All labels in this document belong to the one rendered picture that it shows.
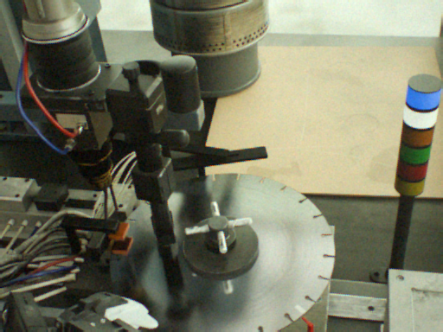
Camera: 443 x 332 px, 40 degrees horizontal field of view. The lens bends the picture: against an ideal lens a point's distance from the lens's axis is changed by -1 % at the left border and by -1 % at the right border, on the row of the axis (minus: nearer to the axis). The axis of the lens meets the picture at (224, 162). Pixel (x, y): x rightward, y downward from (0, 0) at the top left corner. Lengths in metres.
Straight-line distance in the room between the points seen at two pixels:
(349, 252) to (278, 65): 0.67
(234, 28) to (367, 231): 0.55
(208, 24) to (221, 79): 0.18
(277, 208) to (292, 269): 0.12
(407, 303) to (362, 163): 0.50
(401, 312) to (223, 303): 0.25
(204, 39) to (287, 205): 0.58
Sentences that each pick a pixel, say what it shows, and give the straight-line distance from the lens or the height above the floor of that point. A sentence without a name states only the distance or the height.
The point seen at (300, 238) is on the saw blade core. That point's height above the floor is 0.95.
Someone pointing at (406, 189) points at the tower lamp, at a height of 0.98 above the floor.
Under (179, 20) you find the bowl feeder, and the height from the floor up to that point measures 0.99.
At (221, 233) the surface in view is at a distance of 0.86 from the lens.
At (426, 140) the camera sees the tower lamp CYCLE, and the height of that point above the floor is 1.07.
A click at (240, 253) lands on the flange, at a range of 0.88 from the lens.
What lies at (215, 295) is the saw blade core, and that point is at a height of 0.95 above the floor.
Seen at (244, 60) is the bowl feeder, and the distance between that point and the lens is 1.53.
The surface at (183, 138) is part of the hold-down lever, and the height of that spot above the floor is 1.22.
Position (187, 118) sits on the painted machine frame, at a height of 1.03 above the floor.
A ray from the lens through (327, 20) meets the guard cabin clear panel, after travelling 1.86.
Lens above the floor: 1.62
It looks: 40 degrees down
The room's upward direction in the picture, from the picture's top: 6 degrees counter-clockwise
